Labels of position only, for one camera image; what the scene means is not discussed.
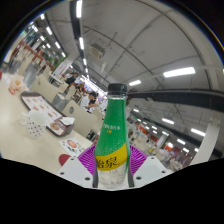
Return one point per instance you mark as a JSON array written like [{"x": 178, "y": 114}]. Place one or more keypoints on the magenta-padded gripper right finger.
[{"x": 151, "y": 170}]

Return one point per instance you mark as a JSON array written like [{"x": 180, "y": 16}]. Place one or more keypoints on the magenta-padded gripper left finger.
[{"x": 73, "y": 171}]

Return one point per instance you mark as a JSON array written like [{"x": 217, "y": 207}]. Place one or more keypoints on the green-labelled clear drink bottle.
[{"x": 111, "y": 140}]

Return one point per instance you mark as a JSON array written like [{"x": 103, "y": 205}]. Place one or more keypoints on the printed paper flyer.
[{"x": 71, "y": 146}]

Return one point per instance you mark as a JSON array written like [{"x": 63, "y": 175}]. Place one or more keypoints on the white napkin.
[{"x": 68, "y": 120}]

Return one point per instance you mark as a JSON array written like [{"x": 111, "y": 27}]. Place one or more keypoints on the white polka-dot mug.
[{"x": 35, "y": 125}]

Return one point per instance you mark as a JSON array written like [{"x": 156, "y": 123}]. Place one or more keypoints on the person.
[
  {"x": 88, "y": 102},
  {"x": 71, "y": 79}
]

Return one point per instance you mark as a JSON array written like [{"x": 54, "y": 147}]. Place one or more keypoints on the dark food tray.
[{"x": 38, "y": 105}]

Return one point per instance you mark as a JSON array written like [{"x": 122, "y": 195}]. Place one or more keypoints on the ceiling lights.
[{"x": 179, "y": 71}]

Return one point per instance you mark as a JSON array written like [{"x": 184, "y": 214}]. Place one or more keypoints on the crumpled food wrapper bag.
[{"x": 17, "y": 85}]

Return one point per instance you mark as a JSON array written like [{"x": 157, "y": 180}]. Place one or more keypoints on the ceiling air conditioner unit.
[{"x": 97, "y": 50}]

